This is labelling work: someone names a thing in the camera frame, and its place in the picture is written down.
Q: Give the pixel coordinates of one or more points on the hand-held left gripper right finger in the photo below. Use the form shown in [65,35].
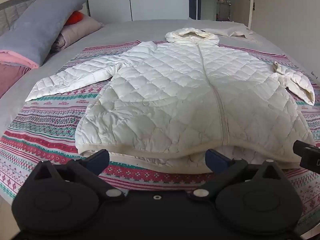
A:
[213,159]

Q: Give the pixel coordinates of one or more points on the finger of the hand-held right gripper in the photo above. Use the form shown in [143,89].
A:
[300,147]

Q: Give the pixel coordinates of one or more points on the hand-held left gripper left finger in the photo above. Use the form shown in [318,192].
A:
[100,159]

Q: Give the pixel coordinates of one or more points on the white quilted hooded jacket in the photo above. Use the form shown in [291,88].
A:
[175,85]

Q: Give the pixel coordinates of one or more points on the red green patterned blanket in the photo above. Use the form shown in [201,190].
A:
[50,130]

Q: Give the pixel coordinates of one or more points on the pink blanket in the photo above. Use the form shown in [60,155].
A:
[12,65]

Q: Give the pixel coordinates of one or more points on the beige pillow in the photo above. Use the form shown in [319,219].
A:
[77,32]

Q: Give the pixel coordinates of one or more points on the cream cloth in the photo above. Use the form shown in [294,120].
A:
[225,30]

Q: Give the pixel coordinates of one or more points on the bed with grey sheet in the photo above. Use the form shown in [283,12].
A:
[140,31]

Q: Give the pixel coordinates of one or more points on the orange cushion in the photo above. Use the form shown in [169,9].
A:
[75,18]

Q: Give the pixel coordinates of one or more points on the long grey pillow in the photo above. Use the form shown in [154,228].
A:
[40,27]

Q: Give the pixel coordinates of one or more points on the white door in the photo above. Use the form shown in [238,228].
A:
[246,7]

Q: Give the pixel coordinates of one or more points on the white grey wardrobe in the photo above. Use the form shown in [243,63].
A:
[150,0]

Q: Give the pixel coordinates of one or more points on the grey quilted mattress pad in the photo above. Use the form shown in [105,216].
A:
[10,12]

